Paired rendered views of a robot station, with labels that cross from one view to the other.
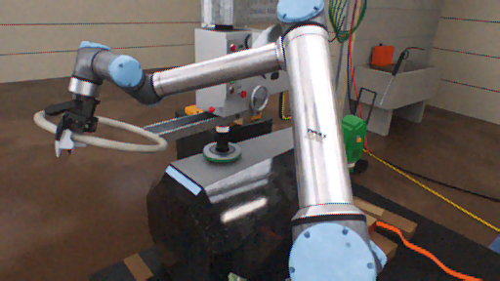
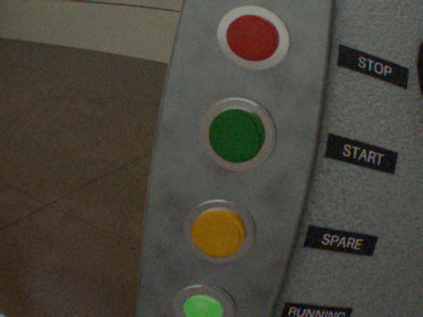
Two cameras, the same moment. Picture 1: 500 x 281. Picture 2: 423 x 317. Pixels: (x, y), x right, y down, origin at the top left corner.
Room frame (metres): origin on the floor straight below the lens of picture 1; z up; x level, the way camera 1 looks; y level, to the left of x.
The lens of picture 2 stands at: (1.37, -0.24, 1.52)
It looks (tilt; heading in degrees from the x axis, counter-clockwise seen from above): 18 degrees down; 60
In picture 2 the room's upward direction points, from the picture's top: 10 degrees clockwise
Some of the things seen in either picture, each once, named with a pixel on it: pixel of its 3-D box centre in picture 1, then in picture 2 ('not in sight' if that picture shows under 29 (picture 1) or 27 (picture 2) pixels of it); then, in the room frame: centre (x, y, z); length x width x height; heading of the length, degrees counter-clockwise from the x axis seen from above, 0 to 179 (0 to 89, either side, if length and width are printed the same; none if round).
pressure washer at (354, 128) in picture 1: (350, 131); not in sight; (3.21, -0.98, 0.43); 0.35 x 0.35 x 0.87; 27
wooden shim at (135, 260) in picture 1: (138, 267); not in sight; (1.62, 0.71, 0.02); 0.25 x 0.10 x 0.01; 43
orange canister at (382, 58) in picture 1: (385, 55); not in sight; (4.82, -1.76, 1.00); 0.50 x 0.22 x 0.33; 130
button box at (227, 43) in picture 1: (229, 69); (225, 223); (1.60, 0.14, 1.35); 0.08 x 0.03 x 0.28; 142
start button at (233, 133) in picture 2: not in sight; (237, 134); (1.59, 0.13, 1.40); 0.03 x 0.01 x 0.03; 142
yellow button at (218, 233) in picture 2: not in sight; (218, 233); (1.59, 0.13, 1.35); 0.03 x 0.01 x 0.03; 142
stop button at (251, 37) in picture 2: not in sight; (253, 36); (1.59, 0.13, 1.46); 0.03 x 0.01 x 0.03; 142
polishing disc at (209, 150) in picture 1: (222, 150); not in sight; (1.72, 0.19, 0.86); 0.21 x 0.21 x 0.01
